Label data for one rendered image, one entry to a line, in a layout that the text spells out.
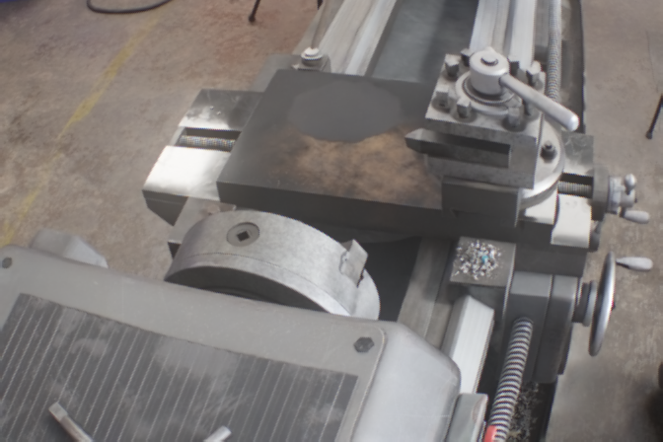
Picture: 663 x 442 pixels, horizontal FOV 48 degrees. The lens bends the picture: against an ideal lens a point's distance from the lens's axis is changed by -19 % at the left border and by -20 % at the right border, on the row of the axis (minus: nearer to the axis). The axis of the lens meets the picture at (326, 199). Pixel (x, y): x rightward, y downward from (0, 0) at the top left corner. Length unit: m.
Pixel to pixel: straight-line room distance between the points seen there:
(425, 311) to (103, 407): 0.77
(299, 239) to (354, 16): 1.12
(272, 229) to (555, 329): 0.68
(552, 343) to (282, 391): 0.92
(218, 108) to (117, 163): 1.41
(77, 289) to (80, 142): 2.50
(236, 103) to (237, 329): 1.04
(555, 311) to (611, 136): 1.66
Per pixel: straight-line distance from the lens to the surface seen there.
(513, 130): 1.20
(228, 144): 1.63
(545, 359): 1.57
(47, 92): 3.68
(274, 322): 0.72
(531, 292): 1.43
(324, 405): 0.66
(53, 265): 0.82
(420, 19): 2.21
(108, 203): 2.94
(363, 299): 0.99
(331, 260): 0.96
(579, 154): 1.58
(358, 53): 1.86
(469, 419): 0.72
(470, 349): 1.31
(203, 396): 0.68
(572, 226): 1.44
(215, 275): 0.95
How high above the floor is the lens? 1.89
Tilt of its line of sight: 43 degrees down
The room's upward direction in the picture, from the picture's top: 7 degrees counter-clockwise
